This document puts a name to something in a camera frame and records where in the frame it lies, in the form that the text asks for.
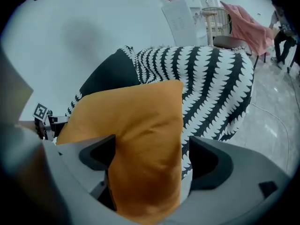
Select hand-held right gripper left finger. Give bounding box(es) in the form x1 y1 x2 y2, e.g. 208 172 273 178
43 134 141 225

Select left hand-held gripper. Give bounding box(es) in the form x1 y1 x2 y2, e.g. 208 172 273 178
31 102 70 141

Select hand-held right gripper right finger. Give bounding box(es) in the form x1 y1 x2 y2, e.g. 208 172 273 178
164 136 290 225

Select orange cushion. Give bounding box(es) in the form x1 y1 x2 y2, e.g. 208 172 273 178
56 80 185 225

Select person's left forearm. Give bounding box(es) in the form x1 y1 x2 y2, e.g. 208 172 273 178
15 120 38 135

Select orange sofa with striped cover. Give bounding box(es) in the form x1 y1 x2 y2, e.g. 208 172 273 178
65 45 255 180

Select brown seat wooden chair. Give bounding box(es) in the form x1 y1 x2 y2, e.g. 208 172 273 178
201 7 260 68

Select pink blanket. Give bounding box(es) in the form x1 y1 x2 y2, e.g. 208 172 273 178
220 0 274 57

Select white water dispenser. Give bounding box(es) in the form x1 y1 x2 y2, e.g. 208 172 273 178
161 0 208 47

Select white cabinet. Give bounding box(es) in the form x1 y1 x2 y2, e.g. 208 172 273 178
189 6 209 39

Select long white floor cable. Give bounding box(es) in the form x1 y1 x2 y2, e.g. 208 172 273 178
250 102 291 173

